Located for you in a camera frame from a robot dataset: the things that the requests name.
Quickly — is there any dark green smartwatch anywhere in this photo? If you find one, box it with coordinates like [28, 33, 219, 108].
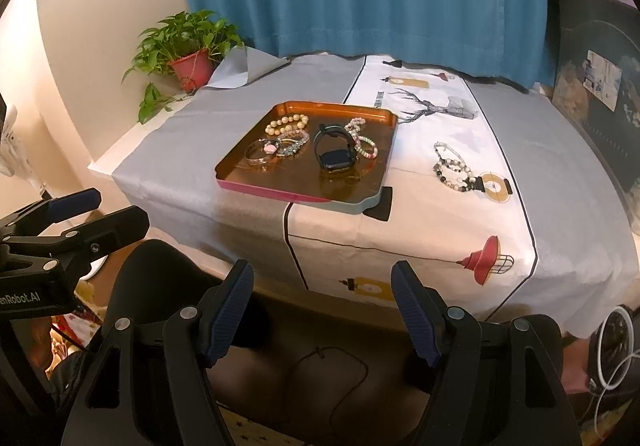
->
[312, 123, 357, 173]

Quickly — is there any clear crystal bead bracelet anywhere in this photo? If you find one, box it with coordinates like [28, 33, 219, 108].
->
[269, 127, 312, 160]

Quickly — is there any white deer print runner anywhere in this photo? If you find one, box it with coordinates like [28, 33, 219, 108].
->
[286, 56, 537, 320]

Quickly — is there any silver bangle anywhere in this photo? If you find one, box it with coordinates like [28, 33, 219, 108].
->
[244, 137, 281, 166]

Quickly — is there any grey tablecloth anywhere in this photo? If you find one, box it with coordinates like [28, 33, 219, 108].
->
[113, 55, 639, 336]

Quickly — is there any orange metal tray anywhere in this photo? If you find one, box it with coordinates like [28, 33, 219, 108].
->
[215, 100, 398, 221]

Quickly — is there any green potted plant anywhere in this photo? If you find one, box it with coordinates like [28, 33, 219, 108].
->
[122, 10, 244, 95]

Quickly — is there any black white bead bracelet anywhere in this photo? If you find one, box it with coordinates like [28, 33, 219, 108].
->
[432, 140, 478, 193]

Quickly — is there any cream wooden bead bracelet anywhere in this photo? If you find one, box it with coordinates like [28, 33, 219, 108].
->
[263, 112, 310, 138]

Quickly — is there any white cable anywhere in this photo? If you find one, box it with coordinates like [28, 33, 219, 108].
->
[589, 305, 640, 427]

